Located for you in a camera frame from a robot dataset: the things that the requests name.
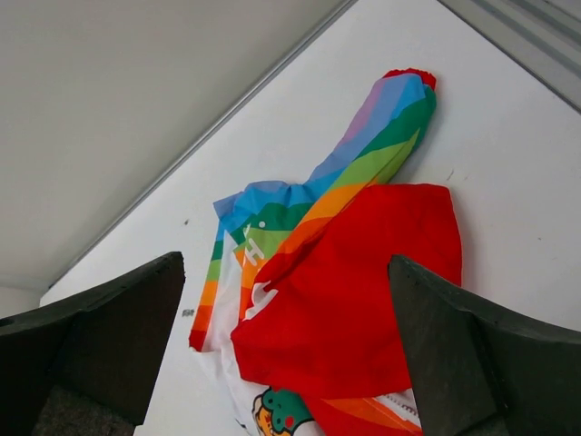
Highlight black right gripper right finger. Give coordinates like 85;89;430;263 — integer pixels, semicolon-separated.
388;255;580;435

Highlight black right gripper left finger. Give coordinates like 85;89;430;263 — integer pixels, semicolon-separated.
1;252;185;435

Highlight rainbow red kids jacket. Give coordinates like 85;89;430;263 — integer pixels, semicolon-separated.
189;68;462;435

